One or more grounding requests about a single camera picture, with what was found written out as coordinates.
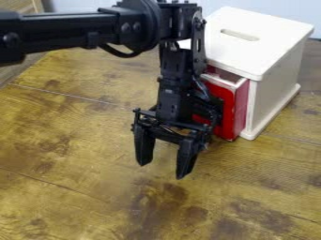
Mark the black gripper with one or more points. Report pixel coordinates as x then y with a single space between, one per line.
168 121

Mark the black metal drawer handle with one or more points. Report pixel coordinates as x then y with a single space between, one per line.
208 109

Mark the red wooden drawer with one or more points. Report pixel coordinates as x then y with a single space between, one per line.
230 87

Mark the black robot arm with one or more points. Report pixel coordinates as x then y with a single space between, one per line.
125 30

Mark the white wooden box cabinet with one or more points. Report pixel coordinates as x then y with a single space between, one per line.
259 47

